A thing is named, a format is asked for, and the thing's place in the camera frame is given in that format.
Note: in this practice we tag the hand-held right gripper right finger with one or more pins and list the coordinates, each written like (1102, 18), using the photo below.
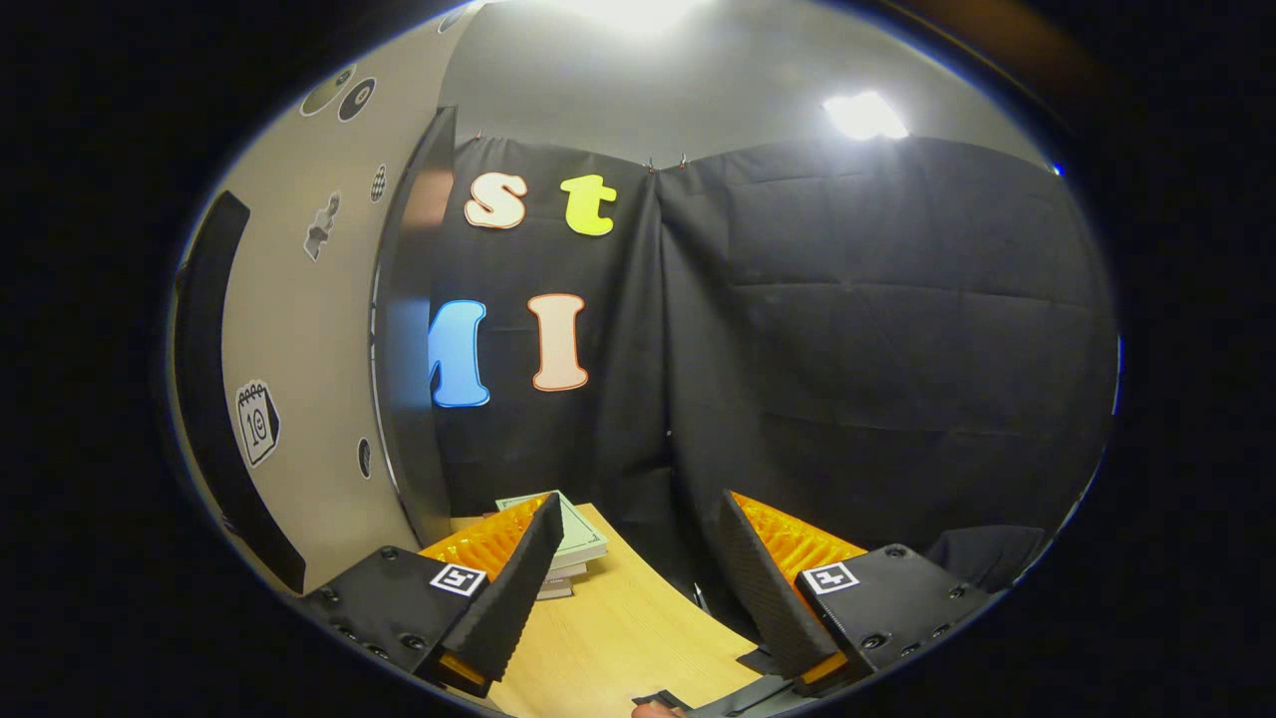
(763, 598)

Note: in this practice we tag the grey book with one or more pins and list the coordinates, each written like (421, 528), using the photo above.
(555, 589)

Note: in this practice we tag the large ceiling light panel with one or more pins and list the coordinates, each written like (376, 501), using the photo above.
(638, 12)

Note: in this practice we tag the black backdrop cloth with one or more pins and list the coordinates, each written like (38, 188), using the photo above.
(877, 349)

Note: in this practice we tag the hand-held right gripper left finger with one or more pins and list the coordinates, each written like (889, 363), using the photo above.
(523, 598)

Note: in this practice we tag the small ceiling light panel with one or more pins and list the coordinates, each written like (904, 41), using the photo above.
(865, 115)

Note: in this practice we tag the green book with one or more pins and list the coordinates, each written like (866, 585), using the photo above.
(583, 534)

